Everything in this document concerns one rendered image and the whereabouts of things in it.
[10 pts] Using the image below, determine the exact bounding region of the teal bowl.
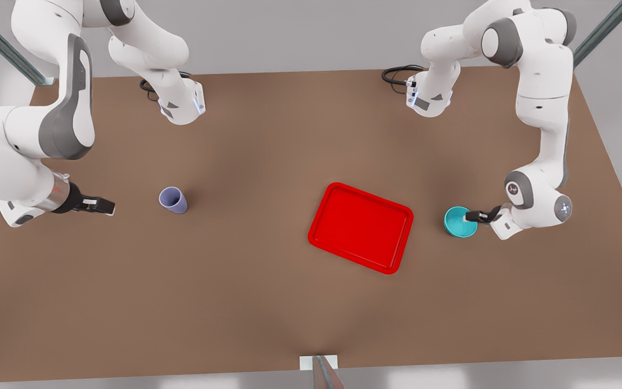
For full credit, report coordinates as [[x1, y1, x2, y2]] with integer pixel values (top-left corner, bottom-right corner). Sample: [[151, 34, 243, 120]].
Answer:
[[444, 206, 478, 239]]

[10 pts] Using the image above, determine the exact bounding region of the lavender cup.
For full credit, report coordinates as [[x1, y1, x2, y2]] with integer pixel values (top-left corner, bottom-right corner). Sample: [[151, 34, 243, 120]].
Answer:
[[159, 186, 188, 214]]

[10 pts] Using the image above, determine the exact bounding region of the red tray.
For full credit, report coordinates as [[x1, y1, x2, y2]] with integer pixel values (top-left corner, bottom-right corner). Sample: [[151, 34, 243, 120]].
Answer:
[[308, 182, 415, 276]]

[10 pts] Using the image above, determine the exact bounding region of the black cable loop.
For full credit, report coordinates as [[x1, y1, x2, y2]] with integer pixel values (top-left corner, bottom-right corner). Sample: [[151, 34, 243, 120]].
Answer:
[[139, 71, 193, 103], [382, 65, 426, 95]]

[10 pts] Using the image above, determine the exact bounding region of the silver frame post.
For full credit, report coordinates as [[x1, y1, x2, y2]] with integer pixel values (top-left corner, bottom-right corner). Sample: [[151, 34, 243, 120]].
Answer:
[[0, 4, 57, 87], [573, 0, 622, 69], [299, 355, 346, 389]]

